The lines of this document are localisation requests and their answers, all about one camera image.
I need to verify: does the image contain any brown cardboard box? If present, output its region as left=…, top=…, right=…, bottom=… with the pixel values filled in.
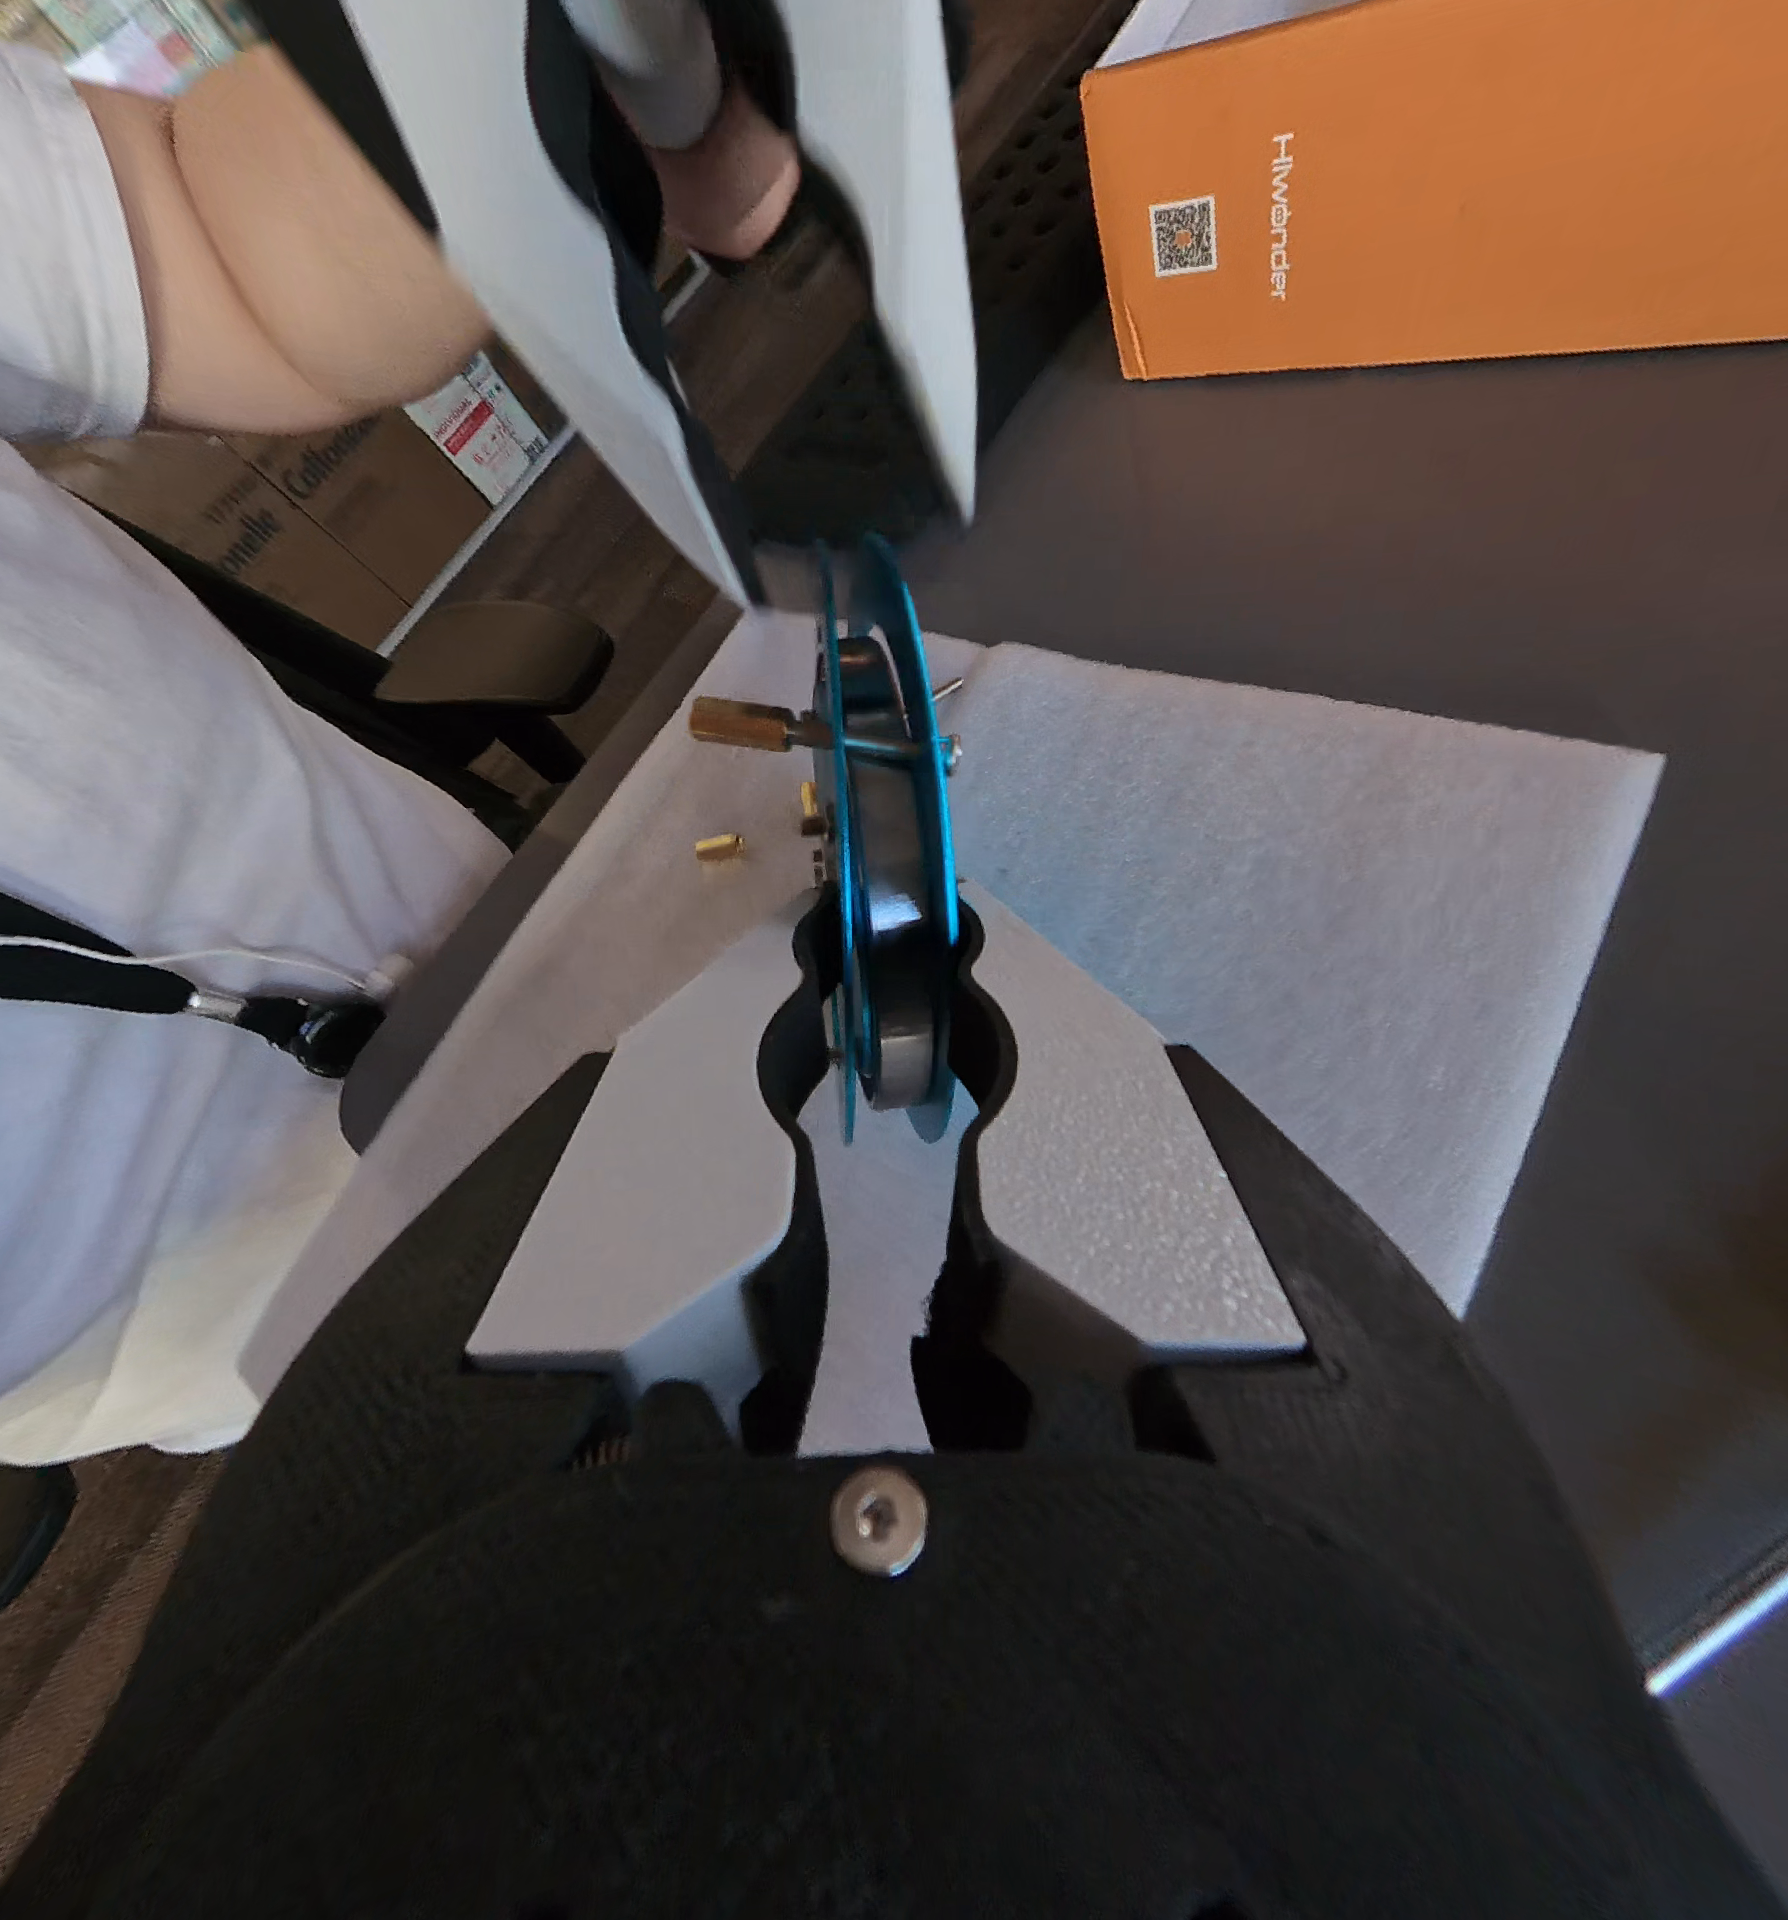
left=25, top=353, right=558, bottom=652

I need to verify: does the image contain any white red-label carton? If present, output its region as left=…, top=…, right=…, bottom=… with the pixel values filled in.
left=406, top=353, right=554, bottom=508

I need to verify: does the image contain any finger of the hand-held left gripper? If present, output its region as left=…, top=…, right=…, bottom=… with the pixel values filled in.
left=762, top=0, right=981, bottom=521
left=340, top=0, right=770, bottom=610

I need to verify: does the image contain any blue metal turntable assembly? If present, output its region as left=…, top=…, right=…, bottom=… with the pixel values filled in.
left=808, top=531, right=971, bottom=1150

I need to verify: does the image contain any person's left forearm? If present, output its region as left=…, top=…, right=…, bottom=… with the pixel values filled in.
left=77, top=45, right=499, bottom=437

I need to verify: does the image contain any orange cardboard box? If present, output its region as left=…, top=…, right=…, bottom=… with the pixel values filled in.
left=1082, top=0, right=1788, bottom=384

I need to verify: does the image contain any black perforated panel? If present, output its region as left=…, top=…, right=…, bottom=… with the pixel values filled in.
left=962, top=74, right=1098, bottom=446

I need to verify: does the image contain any black chair armrest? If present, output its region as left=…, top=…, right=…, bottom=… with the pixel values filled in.
left=377, top=599, right=614, bottom=720

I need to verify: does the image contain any black lanyard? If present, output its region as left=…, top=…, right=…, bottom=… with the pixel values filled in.
left=0, top=862, right=386, bottom=1082

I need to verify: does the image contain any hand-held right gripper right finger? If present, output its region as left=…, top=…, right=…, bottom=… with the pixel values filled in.
left=913, top=886, right=1309, bottom=1454

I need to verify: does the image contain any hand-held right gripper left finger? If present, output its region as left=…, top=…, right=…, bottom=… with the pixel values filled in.
left=462, top=892, right=842, bottom=1448

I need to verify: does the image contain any long metal screw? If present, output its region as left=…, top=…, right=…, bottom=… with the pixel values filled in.
left=789, top=725, right=975, bottom=771

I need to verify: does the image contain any white foam sheet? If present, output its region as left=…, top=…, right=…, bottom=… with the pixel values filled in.
left=234, top=616, right=1669, bottom=1457

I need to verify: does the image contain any person's left hand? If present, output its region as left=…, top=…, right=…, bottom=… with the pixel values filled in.
left=665, top=74, right=805, bottom=264

